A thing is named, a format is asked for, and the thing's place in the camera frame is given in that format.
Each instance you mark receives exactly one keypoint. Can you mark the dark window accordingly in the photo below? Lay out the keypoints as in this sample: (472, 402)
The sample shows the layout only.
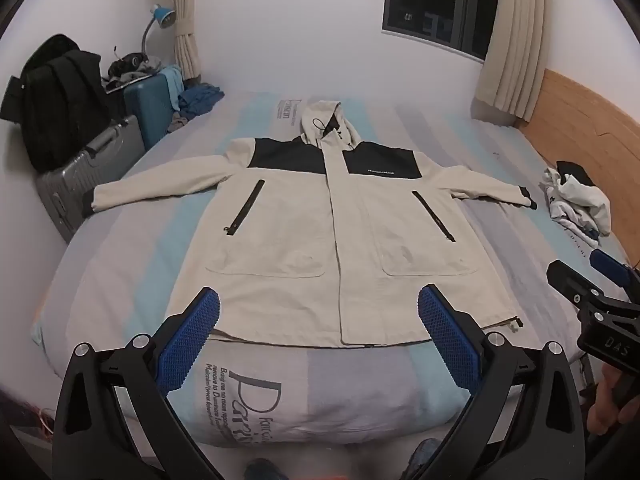
(440, 5)

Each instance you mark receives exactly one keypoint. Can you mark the white crumpled garment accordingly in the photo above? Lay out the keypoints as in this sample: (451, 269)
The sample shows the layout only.
(580, 205)

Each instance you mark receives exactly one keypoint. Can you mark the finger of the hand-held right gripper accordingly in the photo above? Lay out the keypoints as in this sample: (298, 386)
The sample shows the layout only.
(570, 277)
(607, 265)

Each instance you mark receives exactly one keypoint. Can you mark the black small garment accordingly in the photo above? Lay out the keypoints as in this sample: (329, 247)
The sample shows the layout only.
(572, 169)

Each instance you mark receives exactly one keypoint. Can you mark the black backpack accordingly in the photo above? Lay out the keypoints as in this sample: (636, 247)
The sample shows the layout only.
(55, 100)

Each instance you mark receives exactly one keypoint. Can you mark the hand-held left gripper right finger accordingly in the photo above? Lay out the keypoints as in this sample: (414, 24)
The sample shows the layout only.
(447, 340)

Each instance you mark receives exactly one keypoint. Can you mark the beige curtain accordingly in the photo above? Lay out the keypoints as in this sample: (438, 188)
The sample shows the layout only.
(186, 10)
(515, 35)

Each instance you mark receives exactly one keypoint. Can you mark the wooden headboard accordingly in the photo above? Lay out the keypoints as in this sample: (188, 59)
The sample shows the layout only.
(590, 130)

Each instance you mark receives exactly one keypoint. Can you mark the beige and black hooded jacket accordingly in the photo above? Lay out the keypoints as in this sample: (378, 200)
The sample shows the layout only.
(280, 240)

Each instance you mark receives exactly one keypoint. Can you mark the person's leg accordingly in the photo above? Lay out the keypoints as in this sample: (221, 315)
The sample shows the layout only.
(425, 457)
(261, 469)

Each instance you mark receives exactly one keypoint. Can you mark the light blue cloth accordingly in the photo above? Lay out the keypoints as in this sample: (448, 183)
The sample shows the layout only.
(172, 82)

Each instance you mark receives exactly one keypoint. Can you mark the grey hard suitcase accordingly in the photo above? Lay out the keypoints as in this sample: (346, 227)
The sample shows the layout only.
(95, 170)

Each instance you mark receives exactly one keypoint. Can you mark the person's right hand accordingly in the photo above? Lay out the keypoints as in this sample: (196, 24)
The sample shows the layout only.
(605, 402)

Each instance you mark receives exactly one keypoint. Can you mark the blue crumpled clothes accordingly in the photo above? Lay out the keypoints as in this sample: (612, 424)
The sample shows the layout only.
(200, 100)

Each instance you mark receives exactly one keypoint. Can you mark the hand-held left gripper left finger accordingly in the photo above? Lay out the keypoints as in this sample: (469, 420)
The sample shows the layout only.
(187, 340)

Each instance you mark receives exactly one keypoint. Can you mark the person's left leg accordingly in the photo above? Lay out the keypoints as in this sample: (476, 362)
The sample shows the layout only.
(261, 469)

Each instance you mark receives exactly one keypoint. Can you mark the blue hard suitcase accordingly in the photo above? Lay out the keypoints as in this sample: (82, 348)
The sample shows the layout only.
(147, 110)

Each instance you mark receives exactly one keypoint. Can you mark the dark clutter pile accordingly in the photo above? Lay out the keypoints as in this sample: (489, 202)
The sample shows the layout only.
(130, 67)

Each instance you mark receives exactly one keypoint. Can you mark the bed with striped sheet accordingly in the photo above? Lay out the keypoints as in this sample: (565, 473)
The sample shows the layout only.
(125, 270)

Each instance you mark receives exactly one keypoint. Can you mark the person's right leg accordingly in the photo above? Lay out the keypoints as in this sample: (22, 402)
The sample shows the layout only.
(425, 457)

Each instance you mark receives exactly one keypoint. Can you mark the blue desk lamp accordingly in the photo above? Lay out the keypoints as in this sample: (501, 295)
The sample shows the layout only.
(162, 16)

